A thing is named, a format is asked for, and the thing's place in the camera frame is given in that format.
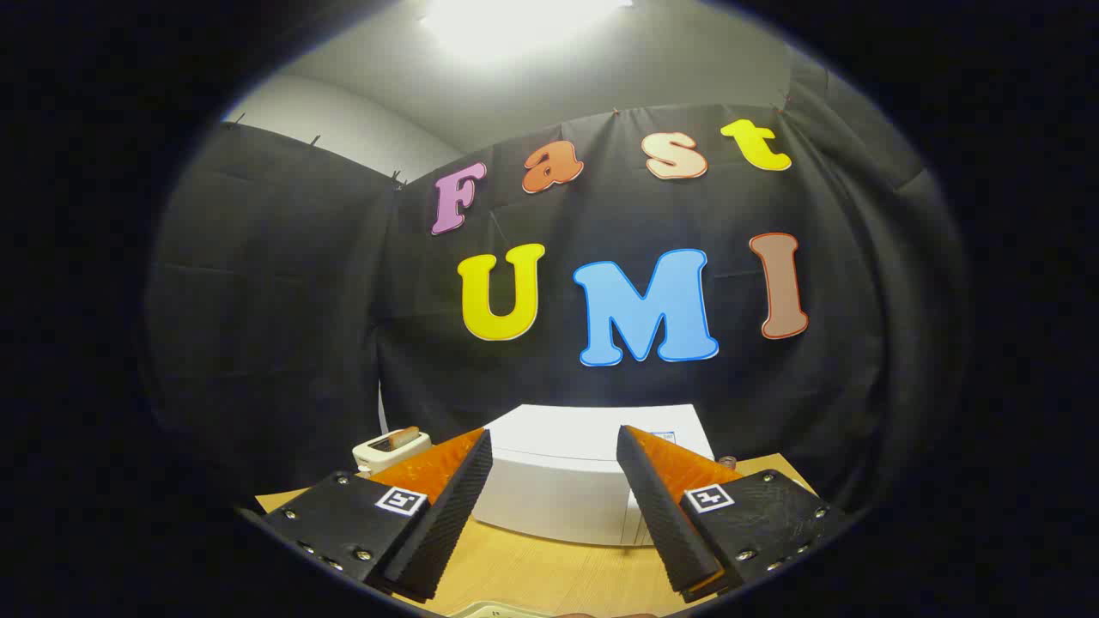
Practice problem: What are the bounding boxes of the white microwave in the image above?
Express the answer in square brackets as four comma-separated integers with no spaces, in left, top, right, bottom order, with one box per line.
[471,403,718,548]

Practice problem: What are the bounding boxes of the cream plastic tray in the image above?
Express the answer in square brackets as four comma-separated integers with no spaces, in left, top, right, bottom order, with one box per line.
[446,601,559,618]

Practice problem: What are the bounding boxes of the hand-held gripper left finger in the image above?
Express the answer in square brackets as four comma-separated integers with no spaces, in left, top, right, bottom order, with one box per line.
[258,427,495,602]

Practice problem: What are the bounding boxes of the ceiling light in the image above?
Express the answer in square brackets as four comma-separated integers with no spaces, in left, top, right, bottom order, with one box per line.
[421,0,636,61]

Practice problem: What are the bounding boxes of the white toaster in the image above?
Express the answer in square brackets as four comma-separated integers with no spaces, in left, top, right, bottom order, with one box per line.
[352,427,433,479]

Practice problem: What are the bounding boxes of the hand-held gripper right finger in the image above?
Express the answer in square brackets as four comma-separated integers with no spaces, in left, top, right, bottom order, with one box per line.
[616,424,847,603]

